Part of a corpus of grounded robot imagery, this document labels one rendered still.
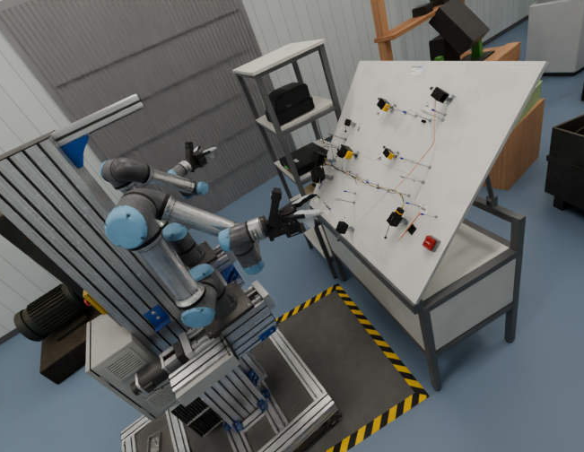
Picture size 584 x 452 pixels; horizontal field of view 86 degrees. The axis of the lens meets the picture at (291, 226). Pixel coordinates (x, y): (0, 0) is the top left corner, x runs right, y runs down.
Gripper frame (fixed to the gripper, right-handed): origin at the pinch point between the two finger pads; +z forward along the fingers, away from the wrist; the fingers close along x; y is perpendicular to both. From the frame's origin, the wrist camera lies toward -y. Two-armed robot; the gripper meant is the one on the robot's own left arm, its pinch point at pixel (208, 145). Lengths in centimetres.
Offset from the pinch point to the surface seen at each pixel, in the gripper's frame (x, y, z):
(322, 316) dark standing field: 54, 152, -3
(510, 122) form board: 156, -13, 9
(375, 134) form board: 92, 11, 41
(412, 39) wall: -15, 75, 529
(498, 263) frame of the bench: 163, 56, 5
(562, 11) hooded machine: 187, 49, 462
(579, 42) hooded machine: 213, 85, 450
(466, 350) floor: 158, 138, 2
